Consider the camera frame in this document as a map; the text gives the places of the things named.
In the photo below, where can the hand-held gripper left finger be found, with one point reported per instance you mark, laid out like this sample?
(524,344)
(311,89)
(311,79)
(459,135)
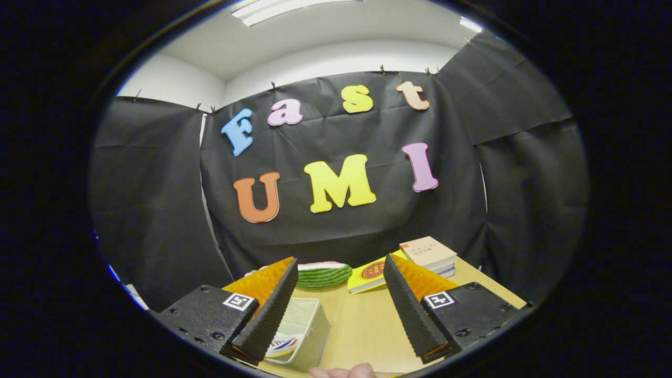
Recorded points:
(270,310)

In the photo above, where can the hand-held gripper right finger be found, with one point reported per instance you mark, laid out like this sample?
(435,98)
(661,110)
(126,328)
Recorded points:
(408,310)

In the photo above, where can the white canvas shoe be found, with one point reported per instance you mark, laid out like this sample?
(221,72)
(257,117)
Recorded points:
(283,345)

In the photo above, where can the cream fabric storage box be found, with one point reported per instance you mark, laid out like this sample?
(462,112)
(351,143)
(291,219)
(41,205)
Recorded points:
(310,325)

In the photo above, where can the yellow book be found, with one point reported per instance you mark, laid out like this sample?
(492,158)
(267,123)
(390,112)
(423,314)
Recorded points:
(362,283)

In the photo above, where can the white book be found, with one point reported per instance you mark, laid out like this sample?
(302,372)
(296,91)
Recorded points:
(446,272)

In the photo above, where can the watermelon slice plush toy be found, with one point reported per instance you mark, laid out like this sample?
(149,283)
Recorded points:
(323,277)

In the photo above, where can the small ceiling light panel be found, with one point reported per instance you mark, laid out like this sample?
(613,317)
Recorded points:
(471,24)

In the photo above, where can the long ceiling light panel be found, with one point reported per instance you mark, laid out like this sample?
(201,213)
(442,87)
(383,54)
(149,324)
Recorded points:
(294,8)

